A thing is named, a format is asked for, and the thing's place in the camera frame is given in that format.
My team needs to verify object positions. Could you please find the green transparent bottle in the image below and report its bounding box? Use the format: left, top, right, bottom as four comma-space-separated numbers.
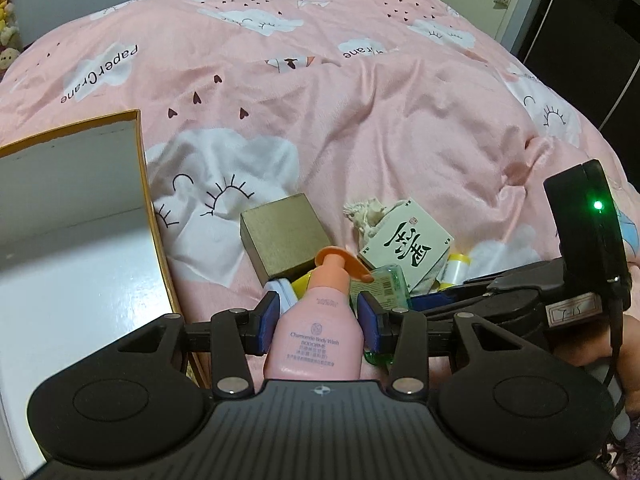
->
350, 265, 412, 367

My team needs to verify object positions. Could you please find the orange-rimmed white cardboard box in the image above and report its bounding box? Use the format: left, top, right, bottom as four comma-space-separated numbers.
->
0, 109, 207, 480

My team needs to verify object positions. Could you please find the pink pump bottle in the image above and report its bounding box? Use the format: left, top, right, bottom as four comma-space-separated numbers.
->
263, 246, 375, 381

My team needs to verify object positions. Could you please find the pink printed blanket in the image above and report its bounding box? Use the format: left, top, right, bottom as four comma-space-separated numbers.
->
0, 0, 640, 396

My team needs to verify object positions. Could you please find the pile of plush toys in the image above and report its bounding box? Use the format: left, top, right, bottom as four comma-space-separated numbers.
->
0, 0, 24, 69

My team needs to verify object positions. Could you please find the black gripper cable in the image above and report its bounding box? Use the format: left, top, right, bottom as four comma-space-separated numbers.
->
602, 275, 631, 401

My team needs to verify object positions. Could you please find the gold cardboard box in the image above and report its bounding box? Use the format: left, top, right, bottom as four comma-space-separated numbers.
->
240, 193, 332, 285

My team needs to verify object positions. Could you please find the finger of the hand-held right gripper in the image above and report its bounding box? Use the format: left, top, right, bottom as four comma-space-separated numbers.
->
410, 269, 506, 312
424, 303, 501, 332

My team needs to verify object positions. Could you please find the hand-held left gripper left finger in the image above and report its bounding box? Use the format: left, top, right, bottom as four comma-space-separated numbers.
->
117, 292, 281, 401

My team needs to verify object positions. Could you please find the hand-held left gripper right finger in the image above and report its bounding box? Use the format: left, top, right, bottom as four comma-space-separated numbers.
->
356, 291, 522, 401

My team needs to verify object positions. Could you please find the white calligraphy print box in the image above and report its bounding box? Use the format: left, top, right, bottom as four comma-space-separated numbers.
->
359, 199, 455, 292

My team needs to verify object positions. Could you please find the yellow-capped white bottle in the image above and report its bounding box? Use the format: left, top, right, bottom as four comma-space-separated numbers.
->
440, 252, 474, 292

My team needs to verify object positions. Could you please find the beige figurine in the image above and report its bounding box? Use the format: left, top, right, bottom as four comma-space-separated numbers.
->
343, 199, 401, 252

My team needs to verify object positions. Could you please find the dark cabinet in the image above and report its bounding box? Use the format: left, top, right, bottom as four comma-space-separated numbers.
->
517, 0, 640, 128

